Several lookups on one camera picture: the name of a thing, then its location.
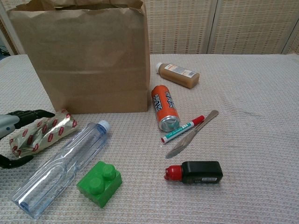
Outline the gold foil block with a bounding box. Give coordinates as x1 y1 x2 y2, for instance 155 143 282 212
9 108 78 157

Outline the brown juice bottle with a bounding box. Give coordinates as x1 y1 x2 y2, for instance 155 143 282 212
156 62 200 89

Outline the orange drink can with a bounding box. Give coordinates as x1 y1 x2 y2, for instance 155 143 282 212
151 85 182 133

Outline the clear plastic water bottle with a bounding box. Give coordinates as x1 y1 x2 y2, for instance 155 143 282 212
11 119 111 219

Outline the marker pen with red cap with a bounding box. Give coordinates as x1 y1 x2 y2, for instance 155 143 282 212
160 115 206 145

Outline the woven folding screen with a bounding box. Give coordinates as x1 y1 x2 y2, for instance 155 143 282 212
0 0 299 56

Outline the green toy brick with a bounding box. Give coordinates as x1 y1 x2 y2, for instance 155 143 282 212
76 161 123 209

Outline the beige woven tablecloth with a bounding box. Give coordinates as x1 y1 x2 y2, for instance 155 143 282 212
0 54 299 224

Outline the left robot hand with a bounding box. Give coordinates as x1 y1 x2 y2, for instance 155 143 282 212
0 109 56 169

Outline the metal table knife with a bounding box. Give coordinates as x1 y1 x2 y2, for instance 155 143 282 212
164 110 220 159

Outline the brown paper bag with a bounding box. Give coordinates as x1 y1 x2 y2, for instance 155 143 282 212
6 0 151 115

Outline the black bottle with red cap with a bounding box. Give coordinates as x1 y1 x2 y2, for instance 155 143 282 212
164 161 224 185

